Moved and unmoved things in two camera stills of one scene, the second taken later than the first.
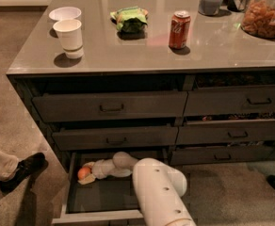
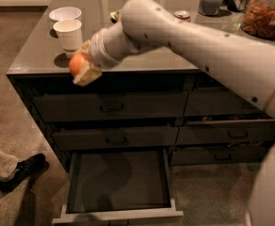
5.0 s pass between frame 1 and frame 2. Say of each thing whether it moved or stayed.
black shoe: stayed
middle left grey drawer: stayed
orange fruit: moved
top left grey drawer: stayed
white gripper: moved
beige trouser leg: stayed
